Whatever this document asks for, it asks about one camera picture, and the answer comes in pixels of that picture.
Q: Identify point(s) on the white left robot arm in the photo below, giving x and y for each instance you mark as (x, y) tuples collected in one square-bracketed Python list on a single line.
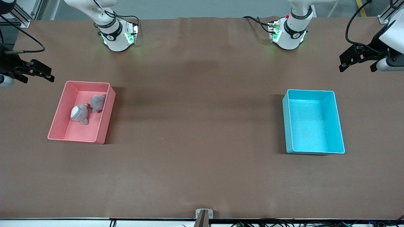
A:
[(290, 34)]

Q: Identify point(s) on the pink plastic box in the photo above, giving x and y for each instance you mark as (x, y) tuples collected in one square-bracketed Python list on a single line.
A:
[(79, 132)]

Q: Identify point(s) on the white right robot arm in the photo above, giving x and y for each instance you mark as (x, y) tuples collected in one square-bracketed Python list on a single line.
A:
[(115, 39)]

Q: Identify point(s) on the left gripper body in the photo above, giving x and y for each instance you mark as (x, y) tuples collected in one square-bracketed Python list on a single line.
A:
[(375, 44)]

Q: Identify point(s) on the blue plastic box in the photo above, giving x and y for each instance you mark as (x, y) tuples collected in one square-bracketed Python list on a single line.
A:
[(312, 126)]

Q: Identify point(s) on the aluminium frame profile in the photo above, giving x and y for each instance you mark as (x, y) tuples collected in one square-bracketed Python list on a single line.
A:
[(23, 17), (383, 17)]

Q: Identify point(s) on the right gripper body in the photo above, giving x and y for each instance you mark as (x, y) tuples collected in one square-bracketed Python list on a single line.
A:
[(8, 64)]

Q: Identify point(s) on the grey plush toy white face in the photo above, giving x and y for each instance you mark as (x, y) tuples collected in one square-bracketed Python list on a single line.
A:
[(78, 113)]

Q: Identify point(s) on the grey metal bracket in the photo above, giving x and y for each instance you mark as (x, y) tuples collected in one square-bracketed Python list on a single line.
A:
[(210, 214)]

